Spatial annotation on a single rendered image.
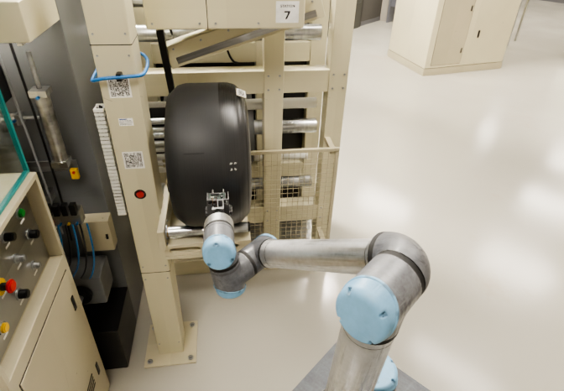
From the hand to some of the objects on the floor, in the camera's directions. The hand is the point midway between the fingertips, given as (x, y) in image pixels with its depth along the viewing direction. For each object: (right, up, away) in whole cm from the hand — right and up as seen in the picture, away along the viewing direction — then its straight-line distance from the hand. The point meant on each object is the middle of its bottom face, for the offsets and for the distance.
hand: (218, 198), depth 150 cm
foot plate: (-38, -84, +84) cm, 125 cm away
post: (-38, -84, +84) cm, 125 cm away
